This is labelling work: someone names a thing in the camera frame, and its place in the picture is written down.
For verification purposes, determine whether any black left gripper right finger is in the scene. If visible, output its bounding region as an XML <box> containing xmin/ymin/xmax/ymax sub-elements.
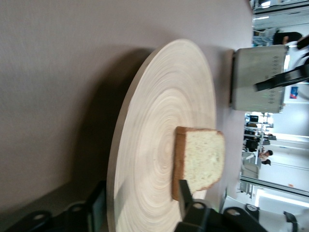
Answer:
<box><xmin>175</xmin><ymin>179</ymin><xmax>267</xmax><ymax>232</ymax></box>

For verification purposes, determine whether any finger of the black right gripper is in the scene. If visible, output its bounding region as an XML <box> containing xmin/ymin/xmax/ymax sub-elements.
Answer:
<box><xmin>255</xmin><ymin>64</ymin><xmax>309</xmax><ymax>92</ymax></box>

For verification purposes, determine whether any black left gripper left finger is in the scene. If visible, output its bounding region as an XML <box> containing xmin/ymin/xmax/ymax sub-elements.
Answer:
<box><xmin>7</xmin><ymin>180</ymin><xmax>108</xmax><ymax>232</ymax></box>

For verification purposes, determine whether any slice of bread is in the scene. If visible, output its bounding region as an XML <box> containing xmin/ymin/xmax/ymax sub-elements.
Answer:
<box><xmin>171</xmin><ymin>126</ymin><xmax>225</xmax><ymax>202</ymax></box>

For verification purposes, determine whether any round wooden plate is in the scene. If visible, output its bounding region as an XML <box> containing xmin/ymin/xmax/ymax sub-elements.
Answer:
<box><xmin>106</xmin><ymin>38</ymin><xmax>217</xmax><ymax>232</ymax></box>

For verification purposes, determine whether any silver two-slot toaster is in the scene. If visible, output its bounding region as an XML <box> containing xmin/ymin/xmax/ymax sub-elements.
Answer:
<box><xmin>229</xmin><ymin>44</ymin><xmax>290</xmax><ymax>114</ymax></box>

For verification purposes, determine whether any seated background person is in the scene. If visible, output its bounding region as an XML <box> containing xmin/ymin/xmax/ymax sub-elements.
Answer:
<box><xmin>259</xmin><ymin>149</ymin><xmax>274</xmax><ymax>167</ymax></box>

